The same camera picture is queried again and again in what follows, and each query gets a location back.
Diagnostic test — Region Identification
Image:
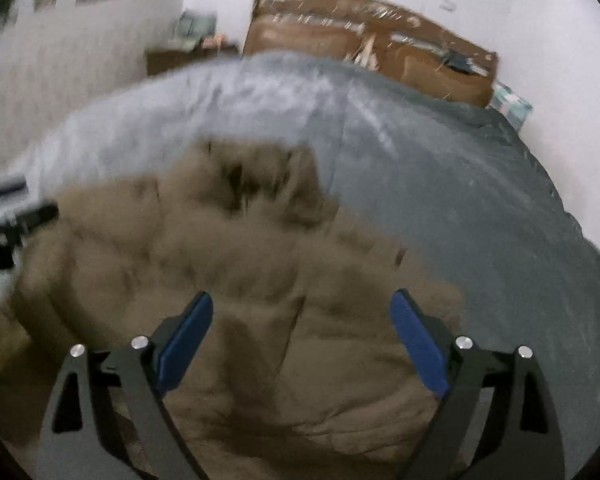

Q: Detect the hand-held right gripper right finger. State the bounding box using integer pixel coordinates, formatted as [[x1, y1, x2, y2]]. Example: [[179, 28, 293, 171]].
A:
[[390, 288, 566, 480]]

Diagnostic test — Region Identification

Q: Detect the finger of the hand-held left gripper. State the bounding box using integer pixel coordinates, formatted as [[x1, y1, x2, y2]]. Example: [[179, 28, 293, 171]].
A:
[[0, 175, 27, 198], [7, 202, 60, 236]]

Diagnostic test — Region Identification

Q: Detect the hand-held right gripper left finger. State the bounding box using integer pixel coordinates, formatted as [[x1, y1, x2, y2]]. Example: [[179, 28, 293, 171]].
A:
[[36, 291, 214, 480]]

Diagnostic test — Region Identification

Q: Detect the brown puffer jacket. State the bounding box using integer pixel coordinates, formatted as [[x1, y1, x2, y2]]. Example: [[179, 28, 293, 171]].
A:
[[0, 137, 468, 480]]

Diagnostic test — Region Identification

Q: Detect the grey plush blanket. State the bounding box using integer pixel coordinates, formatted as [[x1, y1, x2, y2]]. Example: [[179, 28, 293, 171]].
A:
[[0, 50, 600, 480]]

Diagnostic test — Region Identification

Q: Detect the wooden nightstand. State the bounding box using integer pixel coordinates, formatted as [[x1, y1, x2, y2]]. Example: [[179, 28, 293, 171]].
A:
[[145, 42, 241, 77]]

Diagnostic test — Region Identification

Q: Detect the green bag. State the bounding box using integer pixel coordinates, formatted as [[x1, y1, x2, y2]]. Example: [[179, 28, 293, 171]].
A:
[[177, 10, 218, 51]]

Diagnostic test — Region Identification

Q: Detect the plaid pillow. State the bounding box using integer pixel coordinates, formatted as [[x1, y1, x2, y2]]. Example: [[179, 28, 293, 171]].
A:
[[489, 80, 535, 131]]

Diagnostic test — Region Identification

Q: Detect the wooden headboard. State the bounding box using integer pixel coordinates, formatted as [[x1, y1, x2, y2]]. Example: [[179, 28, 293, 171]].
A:
[[242, 0, 500, 108]]

